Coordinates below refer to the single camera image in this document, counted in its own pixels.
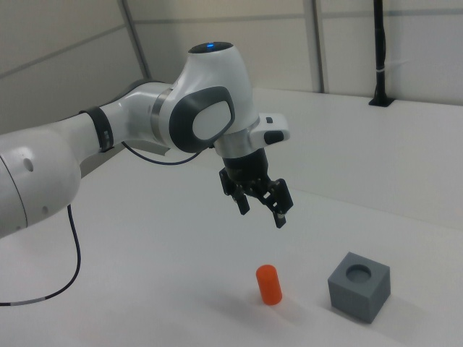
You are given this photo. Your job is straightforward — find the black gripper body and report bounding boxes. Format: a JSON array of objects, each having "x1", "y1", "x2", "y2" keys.
[{"x1": 220, "y1": 148, "x2": 271, "y2": 191}]

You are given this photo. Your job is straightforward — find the orange cylinder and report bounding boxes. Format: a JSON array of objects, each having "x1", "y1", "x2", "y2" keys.
[{"x1": 255, "y1": 265, "x2": 284, "y2": 307}]

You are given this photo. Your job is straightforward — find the grey block with round hole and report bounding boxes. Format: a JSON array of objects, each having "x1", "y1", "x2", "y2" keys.
[{"x1": 327, "y1": 252, "x2": 391, "y2": 324}]

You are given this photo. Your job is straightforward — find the grey partition post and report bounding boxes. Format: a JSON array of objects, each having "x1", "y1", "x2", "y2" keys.
[
  {"x1": 311, "y1": 0, "x2": 328, "y2": 93},
  {"x1": 121, "y1": 0, "x2": 153, "y2": 81}
]

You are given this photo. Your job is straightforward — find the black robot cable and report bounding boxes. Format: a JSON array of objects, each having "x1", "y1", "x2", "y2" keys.
[{"x1": 0, "y1": 140, "x2": 203, "y2": 307}]

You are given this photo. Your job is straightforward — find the black cable post with base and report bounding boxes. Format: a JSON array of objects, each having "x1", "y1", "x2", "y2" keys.
[{"x1": 368, "y1": 0, "x2": 395, "y2": 108}]

